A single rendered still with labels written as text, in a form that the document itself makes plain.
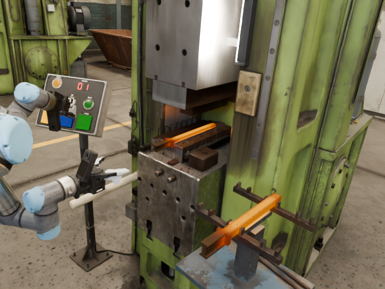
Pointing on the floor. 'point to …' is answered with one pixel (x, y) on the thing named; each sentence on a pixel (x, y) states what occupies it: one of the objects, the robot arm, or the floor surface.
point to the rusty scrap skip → (115, 46)
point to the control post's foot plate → (83, 261)
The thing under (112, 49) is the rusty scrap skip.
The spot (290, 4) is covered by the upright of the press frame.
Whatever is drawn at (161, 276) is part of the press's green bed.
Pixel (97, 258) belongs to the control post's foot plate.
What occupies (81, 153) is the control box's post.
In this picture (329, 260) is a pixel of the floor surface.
